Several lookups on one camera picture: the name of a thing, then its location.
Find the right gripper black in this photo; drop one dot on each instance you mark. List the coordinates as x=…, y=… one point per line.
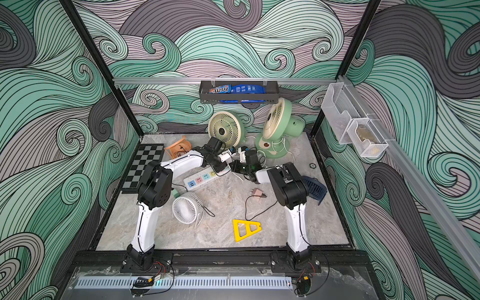
x=242, y=167

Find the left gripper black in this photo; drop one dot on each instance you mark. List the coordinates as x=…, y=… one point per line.
x=222, y=167

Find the white cable pedestal fan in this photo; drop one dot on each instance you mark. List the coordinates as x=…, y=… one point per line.
x=274, y=149

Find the green usb charger adapter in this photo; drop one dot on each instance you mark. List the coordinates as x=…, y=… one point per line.
x=175, y=193

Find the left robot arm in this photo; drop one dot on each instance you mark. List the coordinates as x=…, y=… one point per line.
x=154, y=191

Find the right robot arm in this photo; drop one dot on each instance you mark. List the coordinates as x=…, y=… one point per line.
x=291, y=193

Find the white multicolour power strip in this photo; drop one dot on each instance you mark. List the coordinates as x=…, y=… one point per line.
x=200, y=179

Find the cream green round fan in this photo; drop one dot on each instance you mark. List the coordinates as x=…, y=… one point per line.
x=228, y=128

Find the small orange desk fan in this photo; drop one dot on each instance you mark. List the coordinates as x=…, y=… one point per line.
x=178, y=148

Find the small white desk fan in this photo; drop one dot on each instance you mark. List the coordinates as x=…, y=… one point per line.
x=188, y=208

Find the dark blue small fan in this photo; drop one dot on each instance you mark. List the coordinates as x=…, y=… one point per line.
x=316, y=189

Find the black white chessboard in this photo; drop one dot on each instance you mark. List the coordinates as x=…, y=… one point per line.
x=143, y=156

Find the blue candy bag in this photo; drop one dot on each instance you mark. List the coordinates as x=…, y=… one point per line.
x=241, y=93

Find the small clear plastic bin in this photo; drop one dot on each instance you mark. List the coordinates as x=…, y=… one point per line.
x=367, y=140

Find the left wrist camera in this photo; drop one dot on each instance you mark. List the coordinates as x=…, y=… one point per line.
x=228, y=156

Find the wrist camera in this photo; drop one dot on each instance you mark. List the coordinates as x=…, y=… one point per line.
x=228, y=156
x=242, y=153

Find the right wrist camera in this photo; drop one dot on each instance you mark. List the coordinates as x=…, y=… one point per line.
x=242, y=153

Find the black usb cable blue fan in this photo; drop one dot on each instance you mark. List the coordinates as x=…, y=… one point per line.
x=258, y=212

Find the large green pedestal fan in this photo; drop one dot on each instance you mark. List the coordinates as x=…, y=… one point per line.
x=280, y=123

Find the black cable white fan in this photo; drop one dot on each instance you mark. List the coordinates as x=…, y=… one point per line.
x=182, y=190

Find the yellow triangular plastic frame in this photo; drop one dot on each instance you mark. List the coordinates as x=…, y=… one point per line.
x=244, y=229

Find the black wall shelf basket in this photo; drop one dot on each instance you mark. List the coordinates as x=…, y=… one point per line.
x=271, y=96

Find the aluminium wall rail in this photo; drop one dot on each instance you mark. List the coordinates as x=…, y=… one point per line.
x=183, y=81

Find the clear plastic wall bin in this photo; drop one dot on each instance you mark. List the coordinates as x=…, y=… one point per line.
x=340, y=108

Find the white perforated cable duct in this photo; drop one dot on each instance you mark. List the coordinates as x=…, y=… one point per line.
x=189, y=282

